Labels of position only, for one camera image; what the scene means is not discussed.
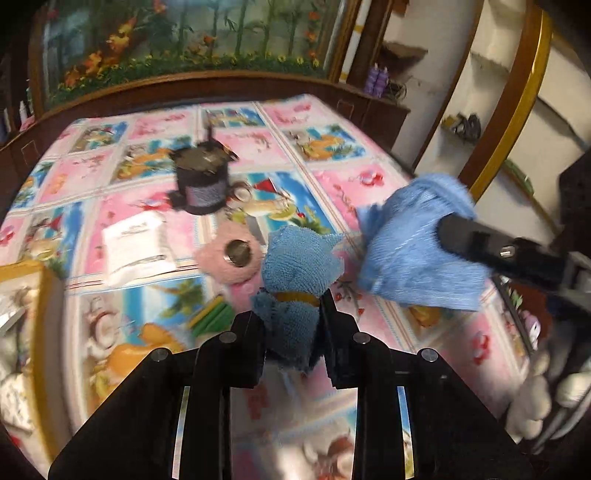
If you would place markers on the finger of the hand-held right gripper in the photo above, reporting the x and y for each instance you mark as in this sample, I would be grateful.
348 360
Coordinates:
480 244

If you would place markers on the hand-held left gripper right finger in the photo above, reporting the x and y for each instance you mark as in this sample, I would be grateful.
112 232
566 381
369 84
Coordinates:
339 350

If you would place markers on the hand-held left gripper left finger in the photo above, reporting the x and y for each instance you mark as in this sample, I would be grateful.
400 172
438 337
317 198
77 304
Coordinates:
247 350

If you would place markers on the light blue fluffy cloth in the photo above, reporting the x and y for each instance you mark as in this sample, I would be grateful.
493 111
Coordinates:
406 249

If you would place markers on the blue terry towel yellow ribbon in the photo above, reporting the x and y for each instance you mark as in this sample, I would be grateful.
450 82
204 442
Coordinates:
295 263

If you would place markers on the pink fluffy round pad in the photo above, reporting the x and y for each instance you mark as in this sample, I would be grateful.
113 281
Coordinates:
212 263

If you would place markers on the white plush toy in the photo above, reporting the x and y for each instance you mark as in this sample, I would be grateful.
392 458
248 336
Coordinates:
531 401

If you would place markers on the black cylindrical container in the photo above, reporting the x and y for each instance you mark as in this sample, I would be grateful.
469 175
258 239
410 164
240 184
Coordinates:
201 184

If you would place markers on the purple bottle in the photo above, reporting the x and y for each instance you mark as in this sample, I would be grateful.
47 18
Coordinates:
382 81
371 81

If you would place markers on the cartoon printed tablecloth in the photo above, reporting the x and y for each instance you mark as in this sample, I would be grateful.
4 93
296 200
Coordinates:
138 157

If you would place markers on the gold trimmed wooden frame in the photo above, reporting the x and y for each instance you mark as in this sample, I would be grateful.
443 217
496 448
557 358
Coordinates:
521 83

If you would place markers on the dark wooden rail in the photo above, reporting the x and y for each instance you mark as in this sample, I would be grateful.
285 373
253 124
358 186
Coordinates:
138 90

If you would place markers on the landscape wall painting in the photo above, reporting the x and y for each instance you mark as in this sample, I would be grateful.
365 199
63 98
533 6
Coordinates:
184 37

